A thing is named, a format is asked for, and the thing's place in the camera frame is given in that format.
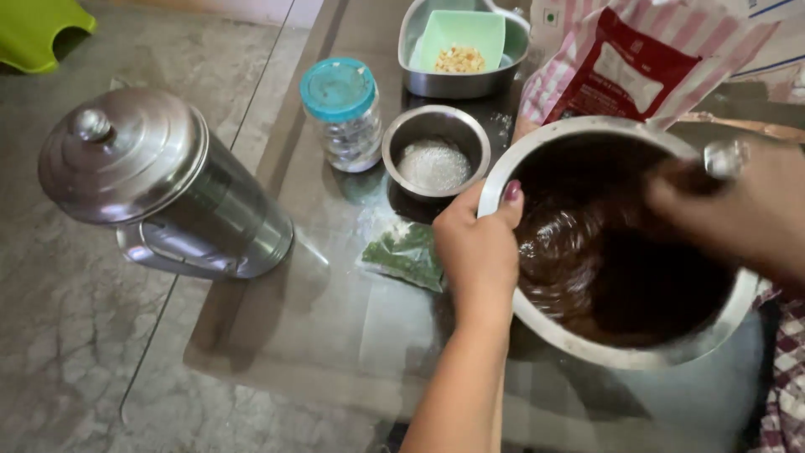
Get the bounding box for person's left hand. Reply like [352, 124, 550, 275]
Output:
[432, 179, 525, 323]

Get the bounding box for person's right hand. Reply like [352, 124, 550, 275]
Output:
[643, 146, 805, 278]

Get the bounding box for steel spoon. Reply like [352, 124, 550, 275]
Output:
[702, 139, 752, 182]

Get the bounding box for large steel mixing bowl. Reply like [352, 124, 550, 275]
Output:
[477, 115, 762, 371]

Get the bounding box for clear bag of green herbs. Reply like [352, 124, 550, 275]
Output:
[355, 211, 446, 293]

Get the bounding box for white sugar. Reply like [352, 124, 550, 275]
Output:
[396, 140, 472, 193]

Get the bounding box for dark brown batter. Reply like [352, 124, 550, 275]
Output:
[511, 133, 738, 348]

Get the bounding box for small steel bowl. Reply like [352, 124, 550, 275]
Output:
[382, 104, 492, 202]

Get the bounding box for pink striped packet red label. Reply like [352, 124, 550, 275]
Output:
[512, 0, 784, 142]

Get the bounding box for steel heart-shaped container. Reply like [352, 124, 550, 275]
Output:
[397, 0, 532, 100]

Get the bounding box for white cardboard box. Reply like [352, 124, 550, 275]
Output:
[730, 0, 805, 104]

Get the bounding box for clear jar with teal lid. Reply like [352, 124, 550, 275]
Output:
[299, 57, 384, 174]

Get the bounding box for chopped nuts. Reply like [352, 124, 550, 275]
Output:
[434, 45, 487, 74]

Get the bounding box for checked maroon clothing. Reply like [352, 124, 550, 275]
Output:
[752, 283, 805, 453]

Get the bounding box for mint green plastic bowl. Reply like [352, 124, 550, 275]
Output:
[418, 9, 507, 74]

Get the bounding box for steel jug with lid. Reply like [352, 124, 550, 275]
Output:
[38, 87, 295, 281]

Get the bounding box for lime green plastic stool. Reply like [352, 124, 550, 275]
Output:
[0, 0, 98, 75]

